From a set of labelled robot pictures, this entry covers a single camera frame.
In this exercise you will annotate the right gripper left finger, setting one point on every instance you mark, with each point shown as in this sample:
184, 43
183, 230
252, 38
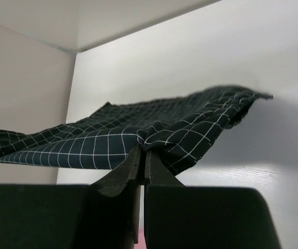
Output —
104, 214

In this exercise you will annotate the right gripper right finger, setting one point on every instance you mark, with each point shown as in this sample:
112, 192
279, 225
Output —
177, 216

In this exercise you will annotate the pink plate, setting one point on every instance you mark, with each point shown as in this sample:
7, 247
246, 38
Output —
141, 240

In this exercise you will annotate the dark checkered cloth napkin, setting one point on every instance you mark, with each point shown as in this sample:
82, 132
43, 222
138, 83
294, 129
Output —
181, 130

